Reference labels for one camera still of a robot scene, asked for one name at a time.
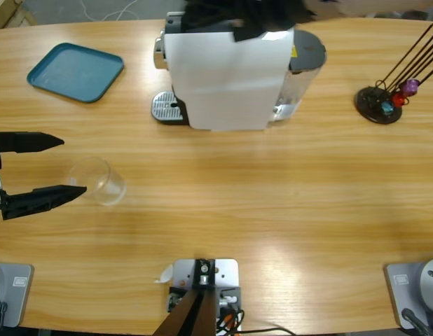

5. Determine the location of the white paper tag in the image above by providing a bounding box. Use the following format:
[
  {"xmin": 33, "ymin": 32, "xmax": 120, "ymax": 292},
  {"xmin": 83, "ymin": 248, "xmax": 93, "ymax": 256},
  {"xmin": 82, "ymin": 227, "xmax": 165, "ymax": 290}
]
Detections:
[{"xmin": 153, "ymin": 264, "xmax": 174, "ymax": 284}]

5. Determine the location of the purple coffee capsule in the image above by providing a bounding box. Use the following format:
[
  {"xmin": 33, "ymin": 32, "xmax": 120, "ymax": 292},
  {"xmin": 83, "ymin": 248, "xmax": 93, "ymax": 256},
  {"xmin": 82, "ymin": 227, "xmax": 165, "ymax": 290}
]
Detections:
[{"xmin": 401, "ymin": 78, "xmax": 420, "ymax": 96}]

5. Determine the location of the white floor cable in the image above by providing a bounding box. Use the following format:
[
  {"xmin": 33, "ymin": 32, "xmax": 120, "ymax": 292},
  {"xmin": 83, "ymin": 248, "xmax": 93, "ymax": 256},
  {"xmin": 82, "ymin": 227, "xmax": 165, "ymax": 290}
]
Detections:
[{"xmin": 79, "ymin": 0, "xmax": 140, "ymax": 22}]

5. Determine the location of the teal plastic tray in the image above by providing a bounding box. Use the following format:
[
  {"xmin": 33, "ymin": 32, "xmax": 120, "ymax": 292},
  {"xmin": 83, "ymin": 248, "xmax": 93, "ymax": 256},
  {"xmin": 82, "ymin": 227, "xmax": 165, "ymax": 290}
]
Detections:
[{"xmin": 26, "ymin": 42, "xmax": 125, "ymax": 104}]

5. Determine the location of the white mount block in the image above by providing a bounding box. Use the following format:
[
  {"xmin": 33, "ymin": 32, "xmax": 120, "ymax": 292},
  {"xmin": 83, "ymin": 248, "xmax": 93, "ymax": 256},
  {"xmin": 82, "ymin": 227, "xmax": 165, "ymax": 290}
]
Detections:
[{"xmin": 167, "ymin": 258, "xmax": 242, "ymax": 333}]

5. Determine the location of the metal drip tray grid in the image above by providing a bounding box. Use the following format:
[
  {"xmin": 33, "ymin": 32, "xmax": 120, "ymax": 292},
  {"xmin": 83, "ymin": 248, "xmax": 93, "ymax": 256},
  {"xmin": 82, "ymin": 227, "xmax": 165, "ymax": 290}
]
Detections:
[{"xmin": 151, "ymin": 90, "xmax": 186, "ymax": 123}]

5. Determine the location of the black capsule holder with rods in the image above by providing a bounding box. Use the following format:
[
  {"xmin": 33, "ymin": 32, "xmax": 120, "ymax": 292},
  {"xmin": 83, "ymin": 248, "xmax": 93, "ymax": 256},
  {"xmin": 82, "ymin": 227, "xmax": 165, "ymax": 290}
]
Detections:
[{"xmin": 355, "ymin": 22, "xmax": 433, "ymax": 125}]

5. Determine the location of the clear glass cup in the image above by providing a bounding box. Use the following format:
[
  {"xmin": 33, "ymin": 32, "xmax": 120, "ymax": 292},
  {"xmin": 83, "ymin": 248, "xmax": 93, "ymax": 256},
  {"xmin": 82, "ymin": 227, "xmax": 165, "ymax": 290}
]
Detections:
[{"xmin": 67, "ymin": 156, "xmax": 128, "ymax": 207}]

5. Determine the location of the orange and black cable bundle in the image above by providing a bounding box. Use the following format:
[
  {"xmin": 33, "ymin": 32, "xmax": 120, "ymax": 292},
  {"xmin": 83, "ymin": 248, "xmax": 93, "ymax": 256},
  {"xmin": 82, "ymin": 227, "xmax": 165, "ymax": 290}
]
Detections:
[{"xmin": 216, "ymin": 307, "xmax": 245, "ymax": 336}]

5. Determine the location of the red coffee capsule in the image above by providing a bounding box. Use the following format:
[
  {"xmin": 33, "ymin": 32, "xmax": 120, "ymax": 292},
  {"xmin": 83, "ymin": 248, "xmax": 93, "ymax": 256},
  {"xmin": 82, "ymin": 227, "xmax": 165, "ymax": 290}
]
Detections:
[{"xmin": 391, "ymin": 91, "xmax": 409, "ymax": 109}]

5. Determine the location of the clear water tank dark lid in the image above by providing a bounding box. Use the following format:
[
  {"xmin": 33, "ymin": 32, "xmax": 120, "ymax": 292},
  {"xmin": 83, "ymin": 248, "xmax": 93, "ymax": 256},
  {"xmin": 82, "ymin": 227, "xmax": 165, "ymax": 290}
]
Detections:
[{"xmin": 272, "ymin": 29, "xmax": 328, "ymax": 124}]

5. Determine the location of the white capsule coffee machine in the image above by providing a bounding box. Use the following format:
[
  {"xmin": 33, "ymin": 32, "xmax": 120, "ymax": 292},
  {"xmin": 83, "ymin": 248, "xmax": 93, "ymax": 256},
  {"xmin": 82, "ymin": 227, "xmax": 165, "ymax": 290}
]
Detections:
[{"xmin": 151, "ymin": 12, "xmax": 295, "ymax": 133}]

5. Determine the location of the dark mount post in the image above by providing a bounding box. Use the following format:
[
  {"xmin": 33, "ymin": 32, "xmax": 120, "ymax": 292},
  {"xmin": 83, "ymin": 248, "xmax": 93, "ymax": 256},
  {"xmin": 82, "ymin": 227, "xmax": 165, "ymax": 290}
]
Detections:
[{"xmin": 155, "ymin": 258, "xmax": 217, "ymax": 336}]

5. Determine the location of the thin black cable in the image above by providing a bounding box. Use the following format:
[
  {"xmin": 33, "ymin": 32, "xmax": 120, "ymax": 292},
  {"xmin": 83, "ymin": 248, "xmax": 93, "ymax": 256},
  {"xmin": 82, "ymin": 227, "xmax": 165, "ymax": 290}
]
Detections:
[{"xmin": 239, "ymin": 326, "xmax": 295, "ymax": 336}]

